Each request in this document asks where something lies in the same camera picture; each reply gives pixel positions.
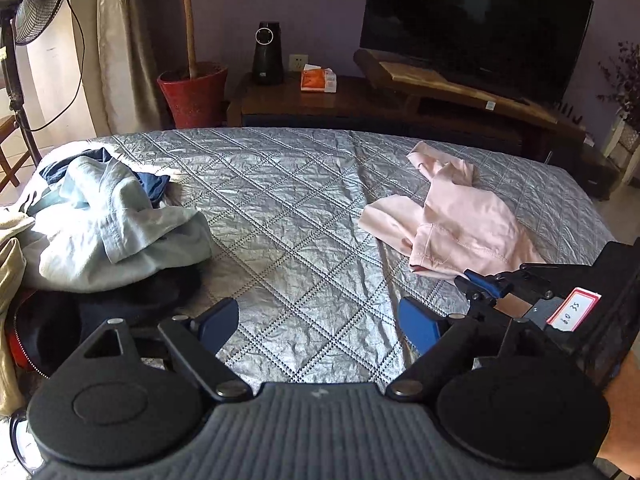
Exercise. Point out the black standing fan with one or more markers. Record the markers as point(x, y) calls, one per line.
point(45, 0)

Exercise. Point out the person's right forearm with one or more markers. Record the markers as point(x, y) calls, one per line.
point(625, 410)

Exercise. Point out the dark wooden cabinet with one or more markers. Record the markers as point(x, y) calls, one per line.
point(300, 102)

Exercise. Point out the red cloth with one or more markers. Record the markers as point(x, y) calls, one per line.
point(20, 356)

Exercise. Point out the pink garment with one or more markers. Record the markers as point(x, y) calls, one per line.
point(465, 220)

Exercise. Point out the white wall socket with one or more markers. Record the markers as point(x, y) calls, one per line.
point(297, 62)

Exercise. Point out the wooden television riser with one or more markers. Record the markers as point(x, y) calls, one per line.
point(400, 77)

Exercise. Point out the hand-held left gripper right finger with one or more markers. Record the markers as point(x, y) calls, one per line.
point(420, 328)

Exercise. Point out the red-brown box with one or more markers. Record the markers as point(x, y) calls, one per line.
point(192, 100)

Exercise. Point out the grey quilted bedspread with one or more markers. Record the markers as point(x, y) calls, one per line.
point(300, 220)

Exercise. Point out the beige garment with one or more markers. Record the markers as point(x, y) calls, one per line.
point(10, 270)

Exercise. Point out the black garment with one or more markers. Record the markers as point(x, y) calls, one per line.
point(125, 300)

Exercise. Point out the green potted plant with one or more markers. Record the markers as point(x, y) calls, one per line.
point(190, 25)

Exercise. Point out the beige satin curtain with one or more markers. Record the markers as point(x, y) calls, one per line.
point(120, 50)

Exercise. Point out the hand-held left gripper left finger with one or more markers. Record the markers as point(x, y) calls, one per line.
point(222, 321)

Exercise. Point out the black round-faced appliance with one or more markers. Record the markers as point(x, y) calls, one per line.
point(267, 60)

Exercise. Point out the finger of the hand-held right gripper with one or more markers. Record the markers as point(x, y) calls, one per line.
point(482, 285)
point(485, 307)

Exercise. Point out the wooden chair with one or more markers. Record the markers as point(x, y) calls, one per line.
point(7, 127)

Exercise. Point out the navy blue garment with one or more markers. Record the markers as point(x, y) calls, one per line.
point(152, 187)

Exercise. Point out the light blue garment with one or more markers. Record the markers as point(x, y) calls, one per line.
point(100, 225)

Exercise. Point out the orange tissue box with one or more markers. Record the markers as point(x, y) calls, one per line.
point(317, 82)

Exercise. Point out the black flat television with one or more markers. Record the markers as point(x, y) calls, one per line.
point(475, 20)

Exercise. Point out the dried flower bouquet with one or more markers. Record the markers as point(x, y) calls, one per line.
point(627, 85)

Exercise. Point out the white flower stand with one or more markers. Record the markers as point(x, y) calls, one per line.
point(617, 145)

